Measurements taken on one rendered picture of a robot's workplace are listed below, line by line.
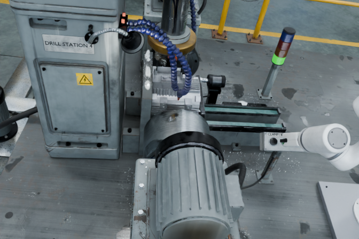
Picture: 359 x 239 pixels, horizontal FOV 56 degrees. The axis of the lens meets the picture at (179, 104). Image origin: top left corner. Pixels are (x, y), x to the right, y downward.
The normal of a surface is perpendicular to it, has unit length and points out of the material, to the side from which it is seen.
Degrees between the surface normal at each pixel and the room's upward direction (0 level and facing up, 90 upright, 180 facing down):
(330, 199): 3
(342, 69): 0
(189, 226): 90
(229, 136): 90
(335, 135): 38
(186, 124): 9
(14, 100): 0
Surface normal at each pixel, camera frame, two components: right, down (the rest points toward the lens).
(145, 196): 0.11, -0.72
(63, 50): 0.05, 0.69
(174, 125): -0.11, -0.71
